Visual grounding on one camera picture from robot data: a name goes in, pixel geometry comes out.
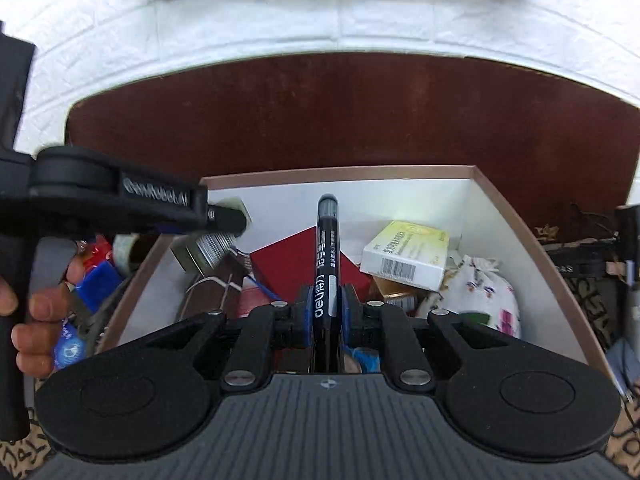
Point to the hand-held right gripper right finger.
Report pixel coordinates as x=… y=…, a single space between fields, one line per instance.
x=347 y=312

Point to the black device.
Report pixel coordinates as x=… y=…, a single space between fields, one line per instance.
x=627 y=240

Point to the brown wooden headboard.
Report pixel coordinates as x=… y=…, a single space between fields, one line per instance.
x=350 y=110

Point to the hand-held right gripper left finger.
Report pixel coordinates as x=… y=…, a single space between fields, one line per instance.
x=300 y=321

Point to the person's left hand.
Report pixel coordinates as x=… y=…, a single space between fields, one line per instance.
x=47 y=305

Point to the brown checked cloth pouch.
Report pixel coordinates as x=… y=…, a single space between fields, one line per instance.
x=212 y=292

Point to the black marker pen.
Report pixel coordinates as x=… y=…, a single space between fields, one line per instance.
x=327 y=260

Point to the clear tape roll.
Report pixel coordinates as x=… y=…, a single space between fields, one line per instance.
x=124 y=252

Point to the letter print tan blanket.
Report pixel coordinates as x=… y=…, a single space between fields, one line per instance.
x=37 y=452

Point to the yellow white barcode box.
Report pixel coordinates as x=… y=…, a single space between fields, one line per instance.
x=405 y=252

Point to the green small box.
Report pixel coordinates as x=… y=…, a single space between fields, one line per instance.
x=207 y=252

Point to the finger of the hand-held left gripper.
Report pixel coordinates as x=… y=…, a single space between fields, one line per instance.
x=225 y=219

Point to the blue packet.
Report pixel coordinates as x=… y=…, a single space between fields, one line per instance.
x=70 y=350

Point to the white floral cloth pouch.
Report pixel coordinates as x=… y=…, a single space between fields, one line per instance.
x=480 y=300

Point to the blue plastic bin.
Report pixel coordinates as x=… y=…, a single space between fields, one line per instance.
x=102 y=282

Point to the pink cardboard box container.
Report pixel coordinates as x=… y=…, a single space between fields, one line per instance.
x=505 y=240

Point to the red small box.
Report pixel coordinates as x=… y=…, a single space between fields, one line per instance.
x=95 y=253

